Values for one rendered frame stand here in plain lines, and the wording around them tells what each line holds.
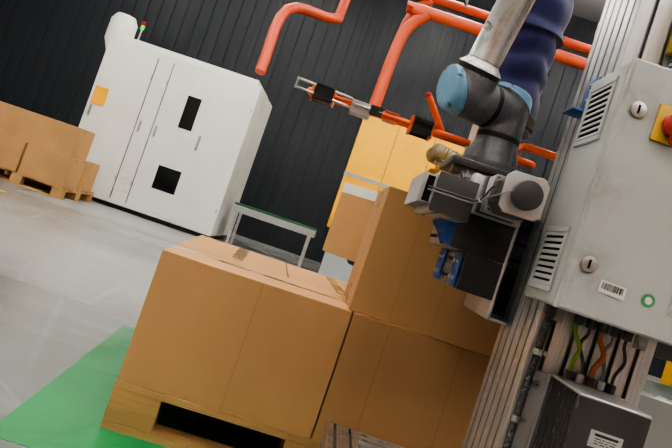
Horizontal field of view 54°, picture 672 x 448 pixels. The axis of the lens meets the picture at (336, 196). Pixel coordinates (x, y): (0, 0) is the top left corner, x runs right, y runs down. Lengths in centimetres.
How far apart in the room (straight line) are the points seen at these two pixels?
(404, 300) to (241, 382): 55
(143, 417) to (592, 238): 139
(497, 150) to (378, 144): 789
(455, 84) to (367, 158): 792
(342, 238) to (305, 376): 170
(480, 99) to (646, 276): 65
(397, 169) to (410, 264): 758
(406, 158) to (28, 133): 503
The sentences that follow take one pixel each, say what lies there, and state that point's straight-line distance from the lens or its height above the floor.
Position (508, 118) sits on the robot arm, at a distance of 176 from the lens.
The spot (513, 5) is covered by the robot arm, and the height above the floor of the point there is 142.
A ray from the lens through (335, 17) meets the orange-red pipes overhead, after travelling 1082.
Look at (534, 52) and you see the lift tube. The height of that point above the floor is 152.
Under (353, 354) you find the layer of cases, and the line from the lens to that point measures 203.
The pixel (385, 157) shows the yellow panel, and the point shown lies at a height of 195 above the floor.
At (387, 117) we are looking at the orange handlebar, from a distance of 222.
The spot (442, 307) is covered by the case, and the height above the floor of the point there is 64.
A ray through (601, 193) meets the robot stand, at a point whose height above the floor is 98.
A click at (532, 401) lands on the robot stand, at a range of 146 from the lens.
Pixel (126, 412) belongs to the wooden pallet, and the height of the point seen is 6.
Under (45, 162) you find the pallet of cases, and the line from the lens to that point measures 874.
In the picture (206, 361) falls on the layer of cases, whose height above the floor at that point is 27.
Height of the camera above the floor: 77
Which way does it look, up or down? 2 degrees up
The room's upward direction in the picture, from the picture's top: 19 degrees clockwise
